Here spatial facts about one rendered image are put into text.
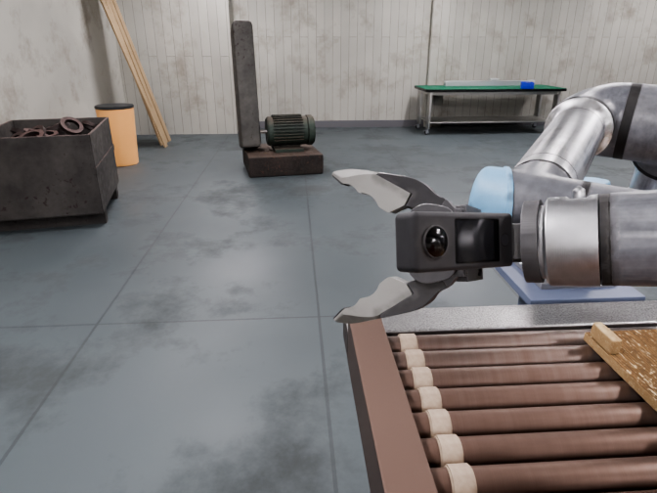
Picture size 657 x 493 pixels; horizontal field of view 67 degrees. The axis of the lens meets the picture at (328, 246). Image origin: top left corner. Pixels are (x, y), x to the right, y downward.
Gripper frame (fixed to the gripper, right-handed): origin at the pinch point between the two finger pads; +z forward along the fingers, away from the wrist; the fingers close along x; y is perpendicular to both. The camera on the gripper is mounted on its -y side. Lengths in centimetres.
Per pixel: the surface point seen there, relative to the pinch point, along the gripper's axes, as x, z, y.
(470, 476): -27.5, -9.7, 16.6
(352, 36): 380, 353, 703
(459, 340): -15.9, -1.3, 43.8
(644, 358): -18, -29, 50
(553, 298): -11, -13, 79
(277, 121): 158, 306, 417
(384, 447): -24.1, -0.7, 11.9
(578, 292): -10, -18, 84
